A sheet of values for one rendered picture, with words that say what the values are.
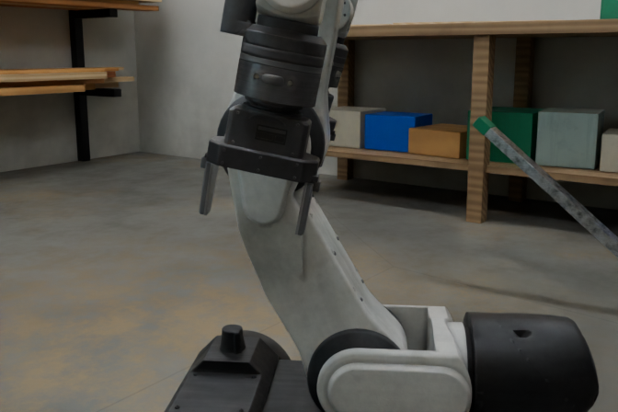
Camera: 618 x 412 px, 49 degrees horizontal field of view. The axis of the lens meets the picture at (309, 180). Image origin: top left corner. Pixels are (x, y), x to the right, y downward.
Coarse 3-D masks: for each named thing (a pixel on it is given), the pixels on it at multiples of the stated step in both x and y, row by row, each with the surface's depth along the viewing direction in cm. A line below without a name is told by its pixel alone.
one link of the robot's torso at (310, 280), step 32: (256, 192) 87; (288, 192) 87; (256, 224) 88; (288, 224) 88; (320, 224) 95; (256, 256) 92; (288, 256) 91; (320, 256) 93; (288, 288) 94; (320, 288) 93; (352, 288) 93; (288, 320) 95; (320, 320) 94; (352, 320) 94; (384, 320) 98; (320, 352) 94
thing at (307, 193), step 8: (304, 184) 73; (312, 184) 73; (320, 184) 75; (304, 192) 73; (312, 192) 75; (304, 200) 73; (304, 208) 73; (304, 216) 74; (304, 224) 74; (296, 232) 74
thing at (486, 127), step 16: (480, 128) 206; (496, 128) 208; (496, 144) 205; (512, 144) 204; (512, 160) 203; (528, 160) 202; (544, 176) 199; (560, 192) 196; (576, 208) 194; (592, 224) 192; (608, 240) 191
